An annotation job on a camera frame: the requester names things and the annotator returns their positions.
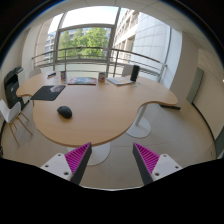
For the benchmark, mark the black printed mouse pad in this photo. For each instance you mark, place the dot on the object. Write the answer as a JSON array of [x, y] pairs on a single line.
[[46, 93]]

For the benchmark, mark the black and blue stapler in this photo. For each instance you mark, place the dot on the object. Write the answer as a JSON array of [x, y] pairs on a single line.
[[51, 75]]

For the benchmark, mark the grey metal railing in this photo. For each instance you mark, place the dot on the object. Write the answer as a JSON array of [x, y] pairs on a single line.
[[86, 49]]

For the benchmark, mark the white chair with wooden legs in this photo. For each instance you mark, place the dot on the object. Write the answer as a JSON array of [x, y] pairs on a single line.
[[8, 113]]

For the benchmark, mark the light blue booklet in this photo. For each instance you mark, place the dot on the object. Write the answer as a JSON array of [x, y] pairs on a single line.
[[118, 81]]

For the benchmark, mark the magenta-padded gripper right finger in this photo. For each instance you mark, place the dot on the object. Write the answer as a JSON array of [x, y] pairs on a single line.
[[160, 165]]

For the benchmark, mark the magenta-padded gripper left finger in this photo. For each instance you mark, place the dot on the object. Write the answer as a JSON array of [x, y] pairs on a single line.
[[63, 165]]

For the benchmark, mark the white table pedestal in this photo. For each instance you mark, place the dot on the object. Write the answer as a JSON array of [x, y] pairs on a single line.
[[139, 128]]

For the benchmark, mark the red and grey magazine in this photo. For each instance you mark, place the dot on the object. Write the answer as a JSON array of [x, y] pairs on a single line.
[[82, 81]]

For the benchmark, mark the black computer mouse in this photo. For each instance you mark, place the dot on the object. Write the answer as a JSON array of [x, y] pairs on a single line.
[[64, 111]]

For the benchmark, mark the black cylinder speaker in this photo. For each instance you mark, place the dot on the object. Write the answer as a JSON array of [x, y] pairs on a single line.
[[134, 73]]

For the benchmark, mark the grey-green door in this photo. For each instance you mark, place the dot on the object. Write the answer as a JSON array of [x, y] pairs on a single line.
[[194, 85]]

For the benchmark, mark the black office printer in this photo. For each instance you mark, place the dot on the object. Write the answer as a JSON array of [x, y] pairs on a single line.
[[11, 86]]

